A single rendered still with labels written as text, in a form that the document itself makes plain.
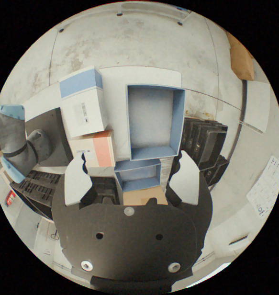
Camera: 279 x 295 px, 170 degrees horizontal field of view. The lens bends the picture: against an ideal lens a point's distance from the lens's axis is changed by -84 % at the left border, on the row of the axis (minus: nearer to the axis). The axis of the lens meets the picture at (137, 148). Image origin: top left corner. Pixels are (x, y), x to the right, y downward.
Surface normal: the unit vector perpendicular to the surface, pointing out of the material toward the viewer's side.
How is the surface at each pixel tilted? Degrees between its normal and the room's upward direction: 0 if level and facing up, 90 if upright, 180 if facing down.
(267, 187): 90
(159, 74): 0
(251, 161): 90
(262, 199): 90
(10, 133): 72
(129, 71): 0
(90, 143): 0
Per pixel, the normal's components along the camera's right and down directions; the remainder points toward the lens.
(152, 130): 0.13, 0.48
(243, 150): -0.99, 0.07
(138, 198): 0.09, -0.88
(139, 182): -0.13, -0.86
